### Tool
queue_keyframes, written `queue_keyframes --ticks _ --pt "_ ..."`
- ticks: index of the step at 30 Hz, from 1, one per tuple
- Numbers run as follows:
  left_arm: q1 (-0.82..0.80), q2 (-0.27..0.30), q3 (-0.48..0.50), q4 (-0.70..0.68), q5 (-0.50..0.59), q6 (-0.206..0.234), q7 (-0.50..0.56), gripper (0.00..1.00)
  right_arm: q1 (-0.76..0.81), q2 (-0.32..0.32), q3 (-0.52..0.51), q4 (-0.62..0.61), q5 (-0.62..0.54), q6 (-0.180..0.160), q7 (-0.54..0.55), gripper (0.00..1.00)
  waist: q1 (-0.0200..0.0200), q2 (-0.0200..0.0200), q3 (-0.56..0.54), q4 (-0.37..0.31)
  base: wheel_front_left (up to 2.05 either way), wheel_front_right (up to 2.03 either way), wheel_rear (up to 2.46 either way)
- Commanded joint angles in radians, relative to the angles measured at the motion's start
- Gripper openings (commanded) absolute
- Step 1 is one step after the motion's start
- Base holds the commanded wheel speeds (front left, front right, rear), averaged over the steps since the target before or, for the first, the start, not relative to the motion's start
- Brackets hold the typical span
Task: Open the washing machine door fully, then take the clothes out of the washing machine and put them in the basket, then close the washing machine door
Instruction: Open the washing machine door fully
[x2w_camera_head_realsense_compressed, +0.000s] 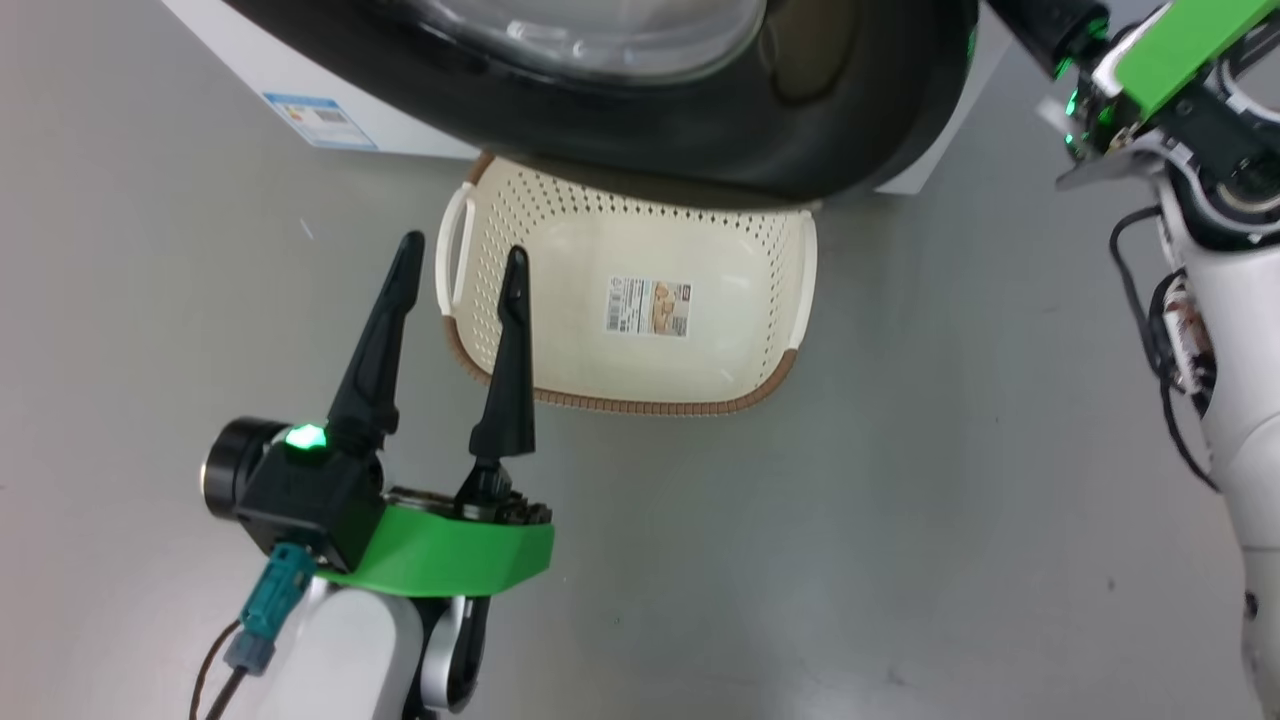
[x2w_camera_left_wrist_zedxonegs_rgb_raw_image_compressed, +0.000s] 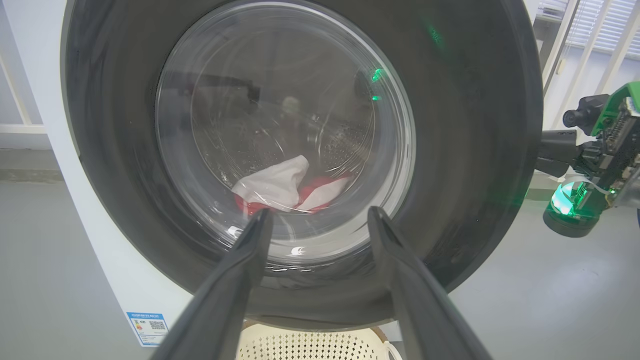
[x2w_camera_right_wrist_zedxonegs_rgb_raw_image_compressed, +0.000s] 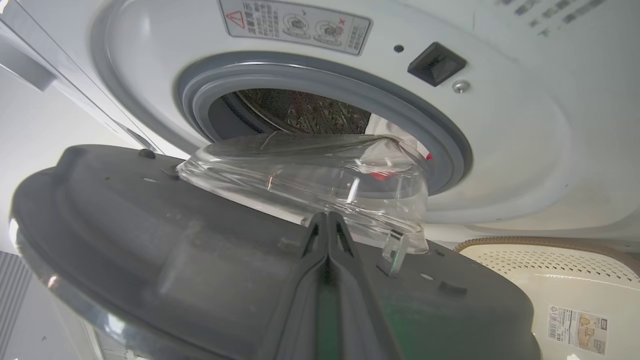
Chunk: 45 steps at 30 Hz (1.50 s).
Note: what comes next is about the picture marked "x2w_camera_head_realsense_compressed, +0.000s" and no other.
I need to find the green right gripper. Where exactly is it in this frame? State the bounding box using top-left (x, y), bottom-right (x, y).
top-left (1040, 0), bottom-right (1280, 163)

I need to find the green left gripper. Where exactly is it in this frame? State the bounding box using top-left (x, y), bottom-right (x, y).
top-left (320, 231), bottom-right (555, 599)

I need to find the black glass washing machine door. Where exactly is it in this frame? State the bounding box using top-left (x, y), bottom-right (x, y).
top-left (222, 0), bottom-right (981, 209)

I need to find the cream perforated laundry basket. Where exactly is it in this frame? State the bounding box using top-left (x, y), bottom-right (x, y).
top-left (436, 150), bottom-right (820, 417)

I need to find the basket product label sticker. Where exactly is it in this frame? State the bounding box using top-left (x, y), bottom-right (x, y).
top-left (604, 276), bottom-right (694, 339)

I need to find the white washing machine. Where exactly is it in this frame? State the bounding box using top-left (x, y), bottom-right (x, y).
top-left (160, 0), bottom-right (1013, 197)

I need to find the blue energy label sticker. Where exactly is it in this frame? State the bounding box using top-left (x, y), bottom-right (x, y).
top-left (262, 92), bottom-right (379, 152)

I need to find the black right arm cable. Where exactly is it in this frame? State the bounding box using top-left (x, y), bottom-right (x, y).
top-left (1107, 204), bottom-right (1223, 493)

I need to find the left teal-plug camera cable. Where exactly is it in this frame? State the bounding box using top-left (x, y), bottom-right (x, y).
top-left (189, 544), bottom-right (317, 720)

